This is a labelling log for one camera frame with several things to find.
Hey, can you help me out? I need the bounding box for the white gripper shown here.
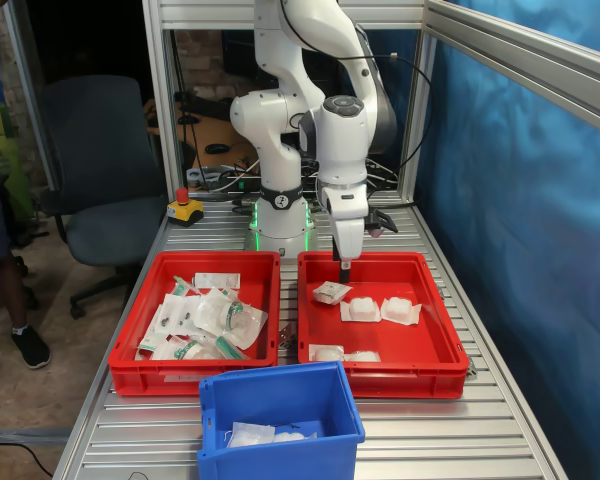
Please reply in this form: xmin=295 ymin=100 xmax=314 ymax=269
xmin=320 ymin=184 xmax=371 ymax=286

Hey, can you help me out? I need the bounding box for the clear white bandage roll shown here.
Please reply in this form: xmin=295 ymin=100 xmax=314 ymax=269
xmin=379 ymin=295 xmax=423 ymax=326
xmin=226 ymin=421 xmax=277 ymax=449
xmin=339 ymin=295 xmax=384 ymax=324
xmin=343 ymin=349 xmax=382 ymax=364
xmin=273 ymin=428 xmax=319 ymax=444
xmin=308 ymin=343 xmax=346 ymax=363

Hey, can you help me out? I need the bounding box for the red crate with bandages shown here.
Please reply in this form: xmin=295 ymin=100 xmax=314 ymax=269
xmin=297 ymin=250 xmax=471 ymax=400

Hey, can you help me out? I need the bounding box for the yellow emergency stop button box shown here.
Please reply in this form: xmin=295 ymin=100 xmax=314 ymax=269
xmin=165 ymin=188 xmax=206 ymax=229

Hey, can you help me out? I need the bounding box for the printed bandage packet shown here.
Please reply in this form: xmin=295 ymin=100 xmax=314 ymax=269
xmin=311 ymin=281 xmax=354 ymax=305

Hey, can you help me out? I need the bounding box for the large domed blister pack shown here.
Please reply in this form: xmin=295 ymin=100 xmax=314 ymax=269
xmin=193 ymin=287 xmax=270 ymax=351

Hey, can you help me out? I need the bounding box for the white printed flat packet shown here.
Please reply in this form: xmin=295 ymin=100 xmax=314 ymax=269
xmin=193 ymin=271 xmax=243 ymax=290

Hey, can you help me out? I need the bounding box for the packed green syringe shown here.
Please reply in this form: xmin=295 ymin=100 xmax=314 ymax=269
xmin=212 ymin=334 xmax=252 ymax=362

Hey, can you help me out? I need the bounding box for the blue storage bin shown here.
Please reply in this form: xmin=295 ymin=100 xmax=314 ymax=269
xmin=196 ymin=360 xmax=367 ymax=480

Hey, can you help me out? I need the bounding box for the small green syringe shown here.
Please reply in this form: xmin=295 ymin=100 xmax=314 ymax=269
xmin=172 ymin=275 xmax=202 ymax=297

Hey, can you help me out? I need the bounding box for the white tape roll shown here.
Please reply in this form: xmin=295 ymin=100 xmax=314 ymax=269
xmin=186 ymin=166 xmax=221 ymax=191

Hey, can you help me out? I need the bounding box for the white flat needle blister pack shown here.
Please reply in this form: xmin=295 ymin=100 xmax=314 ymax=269
xmin=146 ymin=293 xmax=204 ymax=346

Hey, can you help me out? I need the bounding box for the wooden desk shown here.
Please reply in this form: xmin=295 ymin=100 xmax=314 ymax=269
xmin=144 ymin=97 xmax=261 ymax=174

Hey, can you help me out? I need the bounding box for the blue fabric backdrop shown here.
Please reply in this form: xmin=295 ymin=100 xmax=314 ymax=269
xmin=347 ymin=0 xmax=600 ymax=480

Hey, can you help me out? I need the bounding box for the small packet green label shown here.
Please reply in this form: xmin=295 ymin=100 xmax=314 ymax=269
xmin=136 ymin=330 xmax=165 ymax=355

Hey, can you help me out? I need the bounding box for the red crate with syringe packs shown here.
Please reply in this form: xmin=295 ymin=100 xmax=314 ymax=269
xmin=107 ymin=250 xmax=282 ymax=398

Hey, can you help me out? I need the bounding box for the dark blue office chair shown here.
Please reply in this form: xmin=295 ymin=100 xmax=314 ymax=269
xmin=38 ymin=74 xmax=167 ymax=320

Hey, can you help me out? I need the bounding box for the green printed banner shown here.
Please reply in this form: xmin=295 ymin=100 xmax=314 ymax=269
xmin=0 ymin=67 xmax=35 ymax=221

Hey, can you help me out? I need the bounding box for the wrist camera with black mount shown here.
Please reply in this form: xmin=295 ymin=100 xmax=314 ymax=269
xmin=364 ymin=207 xmax=400 ymax=239

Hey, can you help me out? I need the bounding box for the perforated metal bracket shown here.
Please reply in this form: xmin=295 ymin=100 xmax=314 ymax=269
xmin=277 ymin=322 xmax=299 ymax=351

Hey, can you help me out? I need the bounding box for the domed blister pack green ring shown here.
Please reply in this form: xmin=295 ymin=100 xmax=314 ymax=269
xmin=151 ymin=333 xmax=224 ymax=362

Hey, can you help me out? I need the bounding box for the aluminium cell frame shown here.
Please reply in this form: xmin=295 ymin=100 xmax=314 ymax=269
xmin=0 ymin=0 xmax=600 ymax=211

